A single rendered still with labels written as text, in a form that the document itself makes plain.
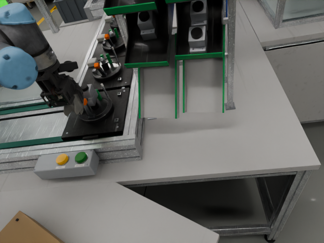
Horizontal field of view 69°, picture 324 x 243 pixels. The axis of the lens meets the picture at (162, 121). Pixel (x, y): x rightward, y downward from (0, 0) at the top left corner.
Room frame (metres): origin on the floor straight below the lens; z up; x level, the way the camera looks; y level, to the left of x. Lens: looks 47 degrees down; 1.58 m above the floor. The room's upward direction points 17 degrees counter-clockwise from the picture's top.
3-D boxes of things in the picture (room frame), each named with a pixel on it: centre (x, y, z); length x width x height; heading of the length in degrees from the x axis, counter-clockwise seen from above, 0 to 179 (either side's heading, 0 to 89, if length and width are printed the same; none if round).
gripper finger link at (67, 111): (0.62, 0.28, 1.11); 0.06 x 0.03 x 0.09; 167
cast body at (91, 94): (0.74, 0.23, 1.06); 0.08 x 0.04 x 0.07; 167
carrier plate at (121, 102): (0.73, 0.24, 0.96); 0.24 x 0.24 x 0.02; 77
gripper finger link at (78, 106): (0.61, 0.25, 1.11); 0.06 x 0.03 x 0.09; 167
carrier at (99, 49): (1.22, 0.12, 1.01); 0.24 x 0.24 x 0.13; 77
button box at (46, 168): (0.54, 0.37, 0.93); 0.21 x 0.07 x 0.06; 77
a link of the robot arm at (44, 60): (0.62, 0.26, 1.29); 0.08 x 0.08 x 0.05
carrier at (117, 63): (0.98, 0.18, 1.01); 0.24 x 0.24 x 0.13; 77
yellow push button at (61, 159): (0.54, 0.37, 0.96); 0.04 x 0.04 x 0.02
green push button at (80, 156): (0.53, 0.30, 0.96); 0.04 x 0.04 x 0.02
